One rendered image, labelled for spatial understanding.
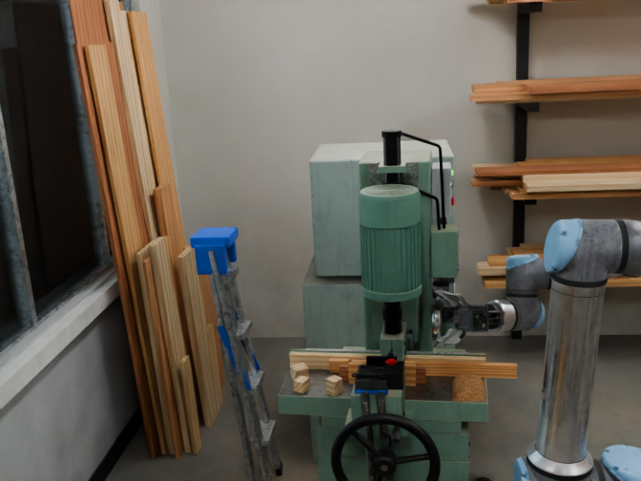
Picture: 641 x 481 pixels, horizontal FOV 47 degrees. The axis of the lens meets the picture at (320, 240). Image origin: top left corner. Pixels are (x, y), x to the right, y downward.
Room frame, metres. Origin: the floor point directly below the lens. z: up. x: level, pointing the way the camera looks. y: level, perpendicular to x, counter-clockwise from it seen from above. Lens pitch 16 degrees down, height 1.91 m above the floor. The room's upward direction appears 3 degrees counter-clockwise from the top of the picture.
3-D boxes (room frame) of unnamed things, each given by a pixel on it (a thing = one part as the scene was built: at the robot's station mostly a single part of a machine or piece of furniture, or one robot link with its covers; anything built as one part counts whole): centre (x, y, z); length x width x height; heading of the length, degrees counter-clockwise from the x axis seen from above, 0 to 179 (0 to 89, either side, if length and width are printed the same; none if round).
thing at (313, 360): (2.05, -0.18, 0.92); 0.60 x 0.02 x 0.05; 79
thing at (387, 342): (2.04, -0.21, 0.99); 0.14 x 0.07 x 0.09; 169
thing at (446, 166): (2.31, -0.40, 1.40); 0.10 x 0.06 x 0.16; 169
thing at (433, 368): (2.01, -0.28, 0.92); 0.56 x 0.02 x 0.04; 79
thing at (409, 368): (1.96, -0.16, 0.93); 0.20 x 0.02 x 0.07; 79
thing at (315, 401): (1.92, -0.16, 0.87); 0.61 x 0.30 x 0.06; 79
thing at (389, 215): (2.02, -0.20, 1.32); 0.18 x 0.18 x 0.31
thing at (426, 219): (2.31, -0.25, 1.16); 0.22 x 0.22 x 0.72; 79
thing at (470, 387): (1.89, -0.40, 0.92); 0.14 x 0.09 x 0.04; 169
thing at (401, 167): (2.16, -0.23, 1.53); 0.08 x 0.08 x 0.17; 79
